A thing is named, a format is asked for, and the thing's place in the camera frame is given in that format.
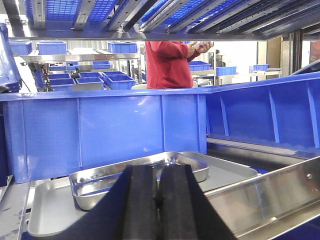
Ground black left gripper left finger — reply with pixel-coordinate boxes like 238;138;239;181
53;165;158;240

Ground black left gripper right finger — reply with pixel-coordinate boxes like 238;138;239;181
156;165;236;240

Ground small shiny silver tray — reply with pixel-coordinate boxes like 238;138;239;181
68;150;210;211

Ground large matte grey tray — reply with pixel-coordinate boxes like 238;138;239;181
28;151;258;240

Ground blue plastic bin behind tray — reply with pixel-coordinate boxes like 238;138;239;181
0;88;210;183

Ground blue plastic bin right rear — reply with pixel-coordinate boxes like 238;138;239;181
206;72;320;154

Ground person in red sweater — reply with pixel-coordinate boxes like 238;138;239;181
145;41;214;89

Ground upper shelf roller tracks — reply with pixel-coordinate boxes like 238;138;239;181
0;0;320;41

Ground stainless steel shelf front rail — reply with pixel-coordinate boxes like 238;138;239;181
205;157;320;240

